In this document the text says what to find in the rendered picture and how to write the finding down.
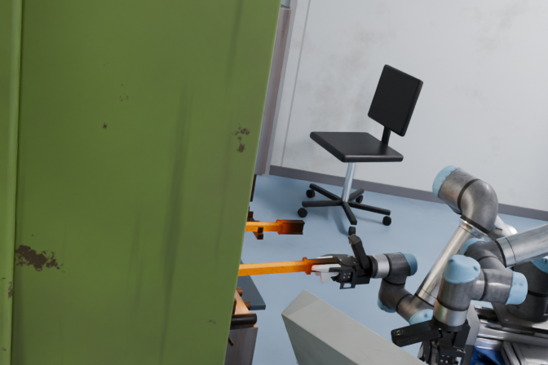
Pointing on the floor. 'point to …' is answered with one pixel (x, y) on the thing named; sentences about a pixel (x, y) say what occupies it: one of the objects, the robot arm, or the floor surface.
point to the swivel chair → (356, 152)
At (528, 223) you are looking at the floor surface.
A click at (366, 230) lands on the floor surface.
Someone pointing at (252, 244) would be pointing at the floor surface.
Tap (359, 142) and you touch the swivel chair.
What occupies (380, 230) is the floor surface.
